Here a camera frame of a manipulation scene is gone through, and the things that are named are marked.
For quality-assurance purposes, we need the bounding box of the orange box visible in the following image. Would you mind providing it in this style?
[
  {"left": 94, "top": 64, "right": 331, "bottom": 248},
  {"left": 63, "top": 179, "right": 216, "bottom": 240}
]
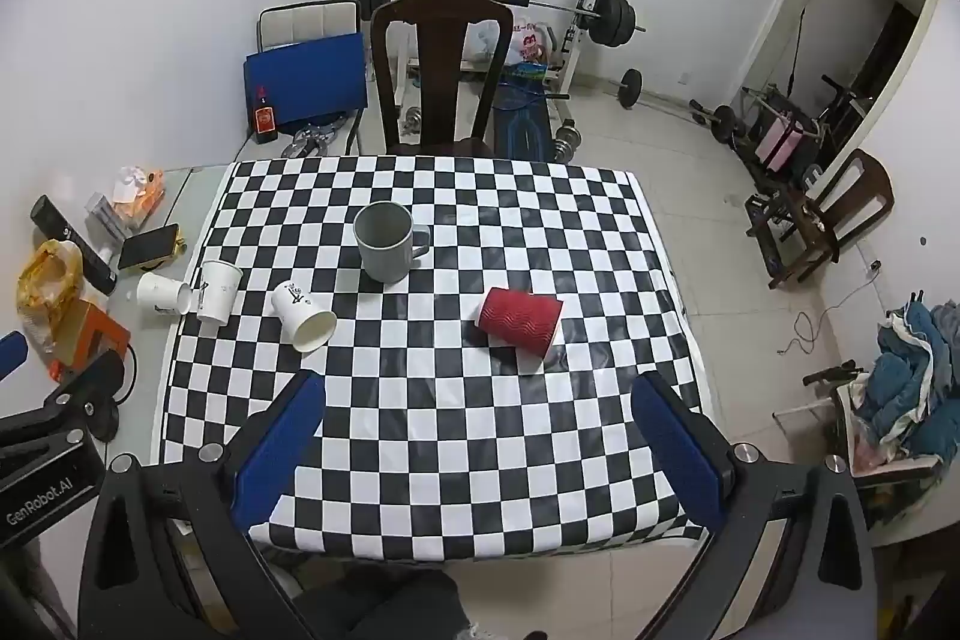
[{"left": 46, "top": 299, "right": 131, "bottom": 382}]

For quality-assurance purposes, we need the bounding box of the printed plastic bag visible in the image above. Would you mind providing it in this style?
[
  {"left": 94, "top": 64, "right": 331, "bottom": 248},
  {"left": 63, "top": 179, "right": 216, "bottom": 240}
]
[{"left": 510, "top": 14, "right": 557, "bottom": 68}]

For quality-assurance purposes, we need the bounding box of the clear plastic box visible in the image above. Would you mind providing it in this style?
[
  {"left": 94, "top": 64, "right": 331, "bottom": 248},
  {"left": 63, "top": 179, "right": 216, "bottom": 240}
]
[{"left": 84, "top": 194, "right": 130, "bottom": 259}]

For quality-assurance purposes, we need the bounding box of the white metal rack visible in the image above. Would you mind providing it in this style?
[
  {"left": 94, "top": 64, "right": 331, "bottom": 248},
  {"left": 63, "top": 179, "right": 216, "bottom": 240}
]
[{"left": 772, "top": 360, "right": 947, "bottom": 530}]

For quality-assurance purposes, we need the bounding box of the small barbell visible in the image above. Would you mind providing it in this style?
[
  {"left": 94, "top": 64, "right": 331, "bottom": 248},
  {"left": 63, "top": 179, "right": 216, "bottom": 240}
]
[{"left": 616, "top": 68, "right": 740, "bottom": 145}]

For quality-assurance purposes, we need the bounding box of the brown wooden chair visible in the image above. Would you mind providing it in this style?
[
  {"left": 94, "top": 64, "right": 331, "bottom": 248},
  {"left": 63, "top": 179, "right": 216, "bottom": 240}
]
[{"left": 745, "top": 149, "right": 896, "bottom": 291}]

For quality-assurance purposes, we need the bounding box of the blue folder on chair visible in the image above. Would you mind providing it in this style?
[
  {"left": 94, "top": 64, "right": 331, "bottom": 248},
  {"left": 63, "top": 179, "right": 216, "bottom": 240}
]
[{"left": 244, "top": 32, "right": 368, "bottom": 133}]

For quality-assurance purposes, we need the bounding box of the pile of clothes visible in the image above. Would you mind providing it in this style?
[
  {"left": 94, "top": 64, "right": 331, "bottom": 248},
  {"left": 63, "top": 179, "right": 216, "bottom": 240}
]
[{"left": 855, "top": 300, "right": 960, "bottom": 462}]

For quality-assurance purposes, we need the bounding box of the orange snack packet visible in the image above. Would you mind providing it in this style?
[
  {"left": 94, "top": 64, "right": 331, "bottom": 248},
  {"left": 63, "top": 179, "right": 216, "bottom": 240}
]
[{"left": 112, "top": 166, "right": 165, "bottom": 230}]

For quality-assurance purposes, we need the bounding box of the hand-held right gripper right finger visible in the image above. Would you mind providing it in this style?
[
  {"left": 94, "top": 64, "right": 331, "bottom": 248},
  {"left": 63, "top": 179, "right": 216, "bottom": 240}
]
[{"left": 632, "top": 371, "right": 878, "bottom": 640}]

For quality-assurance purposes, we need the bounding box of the yellow plastic bag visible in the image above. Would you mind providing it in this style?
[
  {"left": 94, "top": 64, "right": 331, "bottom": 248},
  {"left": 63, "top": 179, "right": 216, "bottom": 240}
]
[{"left": 17, "top": 239, "right": 85, "bottom": 352}]

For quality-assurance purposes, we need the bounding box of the long black case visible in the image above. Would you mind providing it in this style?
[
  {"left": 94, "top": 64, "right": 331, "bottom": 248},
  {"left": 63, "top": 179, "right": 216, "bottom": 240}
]
[{"left": 30, "top": 194, "right": 119, "bottom": 296}]

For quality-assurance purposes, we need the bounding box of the white paper cup black print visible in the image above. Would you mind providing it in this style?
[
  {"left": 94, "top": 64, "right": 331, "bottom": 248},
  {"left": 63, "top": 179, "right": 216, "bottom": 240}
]
[{"left": 270, "top": 280, "right": 339, "bottom": 354}]

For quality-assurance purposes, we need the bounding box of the metal dumbbell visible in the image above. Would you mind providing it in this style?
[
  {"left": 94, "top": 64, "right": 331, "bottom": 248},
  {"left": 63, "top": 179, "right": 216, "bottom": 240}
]
[{"left": 551, "top": 119, "right": 584, "bottom": 164}]

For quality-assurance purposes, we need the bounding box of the black white checkered tablecloth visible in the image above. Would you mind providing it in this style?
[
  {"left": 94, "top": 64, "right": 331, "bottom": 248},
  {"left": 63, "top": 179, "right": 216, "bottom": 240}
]
[{"left": 154, "top": 155, "right": 711, "bottom": 563}]

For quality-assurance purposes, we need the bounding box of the black table cable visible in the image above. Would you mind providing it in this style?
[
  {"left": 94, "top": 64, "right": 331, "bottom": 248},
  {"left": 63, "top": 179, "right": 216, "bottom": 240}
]
[{"left": 105, "top": 340, "right": 140, "bottom": 442}]

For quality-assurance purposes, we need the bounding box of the black exercise machine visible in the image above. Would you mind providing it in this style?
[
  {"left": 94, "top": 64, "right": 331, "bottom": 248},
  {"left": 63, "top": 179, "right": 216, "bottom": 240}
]
[{"left": 739, "top": 74, "right": 875, "bottom": 193}]

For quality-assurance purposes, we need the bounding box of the dark wooden chair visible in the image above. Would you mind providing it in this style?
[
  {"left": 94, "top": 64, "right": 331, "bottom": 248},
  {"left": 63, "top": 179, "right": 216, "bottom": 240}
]
[{"left": 370, "top": 0, "right": 515, "bottom": 158}]

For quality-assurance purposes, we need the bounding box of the white weight rack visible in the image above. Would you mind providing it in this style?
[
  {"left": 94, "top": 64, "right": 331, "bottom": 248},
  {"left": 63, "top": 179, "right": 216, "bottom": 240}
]
[{"left": 390, "top": 0, "right": 613, "bottom": 110}]

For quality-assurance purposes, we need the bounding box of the red ribbed paper cup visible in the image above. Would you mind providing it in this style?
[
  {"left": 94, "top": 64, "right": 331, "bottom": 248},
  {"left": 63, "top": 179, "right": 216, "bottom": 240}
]
[{"left": 477, "top": 286, "right": 564, "bottom": 358}]

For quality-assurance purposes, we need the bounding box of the dark bottle red label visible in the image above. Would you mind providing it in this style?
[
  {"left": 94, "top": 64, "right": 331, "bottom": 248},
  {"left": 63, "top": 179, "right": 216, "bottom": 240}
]
[{"left": 253, "top": 83, "right": 278, "bottom": 145}]

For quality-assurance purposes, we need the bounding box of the white plastic bag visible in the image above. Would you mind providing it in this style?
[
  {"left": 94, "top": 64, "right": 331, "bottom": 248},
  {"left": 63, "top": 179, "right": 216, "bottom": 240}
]
[{"left": 469, "top": 18, "right": 506, "bottom": 68}]

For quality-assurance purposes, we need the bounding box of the black phone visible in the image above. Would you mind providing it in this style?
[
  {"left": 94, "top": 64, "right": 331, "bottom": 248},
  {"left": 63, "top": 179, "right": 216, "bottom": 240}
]
[{"left": 118, "top": 224, "right": 183, "bottom": 271}]

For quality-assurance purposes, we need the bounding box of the grey mug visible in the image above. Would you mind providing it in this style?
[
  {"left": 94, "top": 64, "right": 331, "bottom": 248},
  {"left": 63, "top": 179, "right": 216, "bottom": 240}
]
[{"left": 353, "top": 201, "right": 433, "bottom": 287}]

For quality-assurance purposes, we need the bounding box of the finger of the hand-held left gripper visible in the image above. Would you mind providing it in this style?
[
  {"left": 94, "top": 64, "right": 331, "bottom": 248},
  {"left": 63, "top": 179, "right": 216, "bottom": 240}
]
[
  {"left": 41, "top": 350, "right": 127, "bottom": 440},
  {"left": 0, "top": 330, "right": 29, "bottom": 380}
]

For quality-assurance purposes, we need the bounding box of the black floor cable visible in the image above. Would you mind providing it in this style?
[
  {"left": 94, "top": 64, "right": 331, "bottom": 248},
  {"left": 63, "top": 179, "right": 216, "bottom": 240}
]
[{"left": 778, "top": 260, "right": 884, "bottom": 358}]

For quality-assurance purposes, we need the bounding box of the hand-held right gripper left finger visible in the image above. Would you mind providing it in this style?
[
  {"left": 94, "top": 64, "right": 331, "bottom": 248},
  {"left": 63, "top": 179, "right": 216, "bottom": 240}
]
[{"left": 75, "top": 368, "right": 327, "bottom": 640}]

